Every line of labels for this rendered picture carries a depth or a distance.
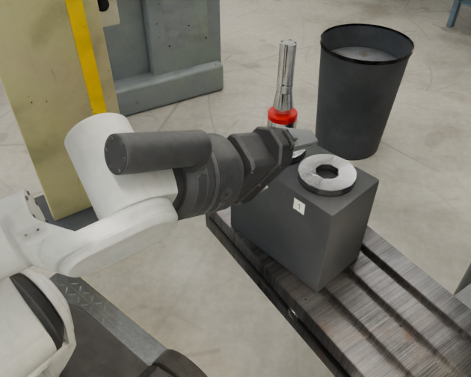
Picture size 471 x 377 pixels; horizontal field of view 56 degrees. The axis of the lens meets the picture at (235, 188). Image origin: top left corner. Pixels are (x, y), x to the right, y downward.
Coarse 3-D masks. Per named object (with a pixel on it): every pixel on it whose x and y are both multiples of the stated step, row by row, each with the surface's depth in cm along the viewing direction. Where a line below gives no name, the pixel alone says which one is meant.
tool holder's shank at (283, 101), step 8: (280, 40) 63; (288, 40) 63; (280, 48) 62; (288, 48) 62; (296, 48) 63; (280, 56) 63; (288, 56) 63; (280, 64) 64; (288, 64) 63; (280, 72) 65; (288, 72) 64; (280, 80) 65; (288, 80) 65; (280, 88) 66; (288, 88) 66; (280, 96) 67; (288, 96) 67; (280, 104) 68; (288, 104) 68; (280, 112) 69; (288, 112) 69
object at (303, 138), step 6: (288, 132) 53; (294, 132) 53; (300, 132) 55; (306, 132) 56; (312, 132) 57; (294, 138) 52; (300, 138) 54; (306, 138) 55; (312, 138) 56; (300, 144) 53; (306, 144) 54; (312, 144) 56; (294, 150) 53
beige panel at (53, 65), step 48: (0, 0) 151; (48, 0) 159; (96, 0) 169; (0, 48) 159; (48, 48) 168; (96, 48) 179; (48, 96) 179; (96, 96) 190; (48, 144) 190; (48, 192) 204
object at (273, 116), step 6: (270, 108) 70; (294, 108) 70; (270, 114) 69; (276, 114) 69; (282, 114) 69; (288, 114) 69; (294, 114) 69; (276, 120) 69; (282, 120) 68; (288, 120) 68; (294, 120) 69
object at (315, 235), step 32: (320, 160) 71; (288, 192) 68; (320, 192) 66; (352, 192) 67; (256, 224) 80; (288, 224) 72; (320, 224) 66; (352, 224) 70; (288, 256) 77; (320, 256) 70; (352, 256) 78; (320, 288) 75
